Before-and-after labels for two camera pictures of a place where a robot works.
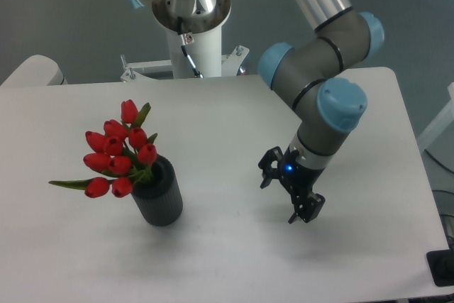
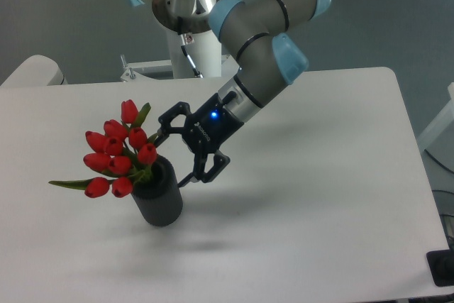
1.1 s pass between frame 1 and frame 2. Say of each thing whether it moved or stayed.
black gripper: moved
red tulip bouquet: stayed
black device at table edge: stayed
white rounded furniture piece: stayed
